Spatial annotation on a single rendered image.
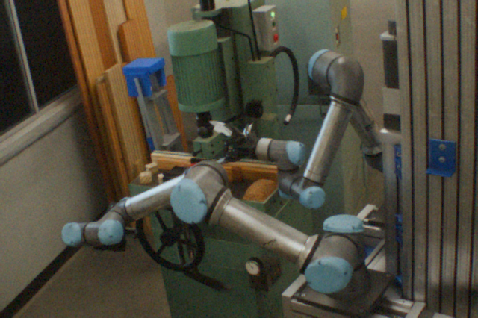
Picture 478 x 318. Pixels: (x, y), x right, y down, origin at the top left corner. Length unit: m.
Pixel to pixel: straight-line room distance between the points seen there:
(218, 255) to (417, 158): 1.02
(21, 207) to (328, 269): 2.22
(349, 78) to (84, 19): 2.13
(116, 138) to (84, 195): 0.45
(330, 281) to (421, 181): 0.38
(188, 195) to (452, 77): 0.76
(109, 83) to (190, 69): 1.46
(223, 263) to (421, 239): 0.91
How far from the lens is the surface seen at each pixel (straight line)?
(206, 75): 2.43
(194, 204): 1.82
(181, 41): 2.39
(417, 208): 1.96
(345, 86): 2.08
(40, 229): 3.82
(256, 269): 2.47
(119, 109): 3.89
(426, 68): 1.80
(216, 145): 2.59
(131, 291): 3.67
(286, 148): 2.18
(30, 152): 3.71
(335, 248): 1.82
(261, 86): 2.59
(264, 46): 2.65
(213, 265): 2.65
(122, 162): 3.97
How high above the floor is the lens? 2.01
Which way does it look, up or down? 24 degrees down
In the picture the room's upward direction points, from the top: 8 degrees counter-clockwise
